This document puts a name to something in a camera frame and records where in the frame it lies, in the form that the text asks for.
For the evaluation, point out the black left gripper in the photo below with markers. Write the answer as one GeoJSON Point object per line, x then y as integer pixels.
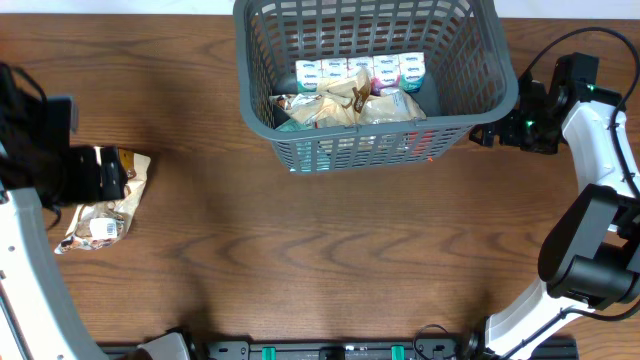
{"type": "Point", "coordinates": [88, 185]}

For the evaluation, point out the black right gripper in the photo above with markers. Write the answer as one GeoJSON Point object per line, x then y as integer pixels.
{"type": "Point", "coordinates": [508, 135]}

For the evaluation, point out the beige brown snack bag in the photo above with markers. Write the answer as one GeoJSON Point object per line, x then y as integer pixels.
{"type": "Point", "coordinates": [100, 225]}

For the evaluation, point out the grey plastic basket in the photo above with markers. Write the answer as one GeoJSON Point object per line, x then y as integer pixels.
{"type": "Point", "coordinates": [469, 76]}

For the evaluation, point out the orange spaghetti packet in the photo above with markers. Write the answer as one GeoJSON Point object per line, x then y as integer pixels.
{"type": "Point", "coordinates": [415, 144]}

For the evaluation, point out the beige paper pouch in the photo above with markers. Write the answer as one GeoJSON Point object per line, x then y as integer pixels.
{"type": "Point", "coordinates": [393, 106]}

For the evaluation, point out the multicolour tissue pack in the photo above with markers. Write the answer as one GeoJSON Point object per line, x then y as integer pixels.
{"type": "Point", "coordinates": [405, 71]}

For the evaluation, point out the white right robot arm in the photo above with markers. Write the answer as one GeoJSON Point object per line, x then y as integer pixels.
{"type": "Point", "coordinates": [590, 259]}

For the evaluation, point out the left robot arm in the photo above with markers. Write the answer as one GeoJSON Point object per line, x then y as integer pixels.
{"type": "Point", "coordinates": [40, 315]}

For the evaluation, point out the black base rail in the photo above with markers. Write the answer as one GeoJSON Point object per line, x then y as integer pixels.
{"type": "Point", "coordinates": [431, 348]}

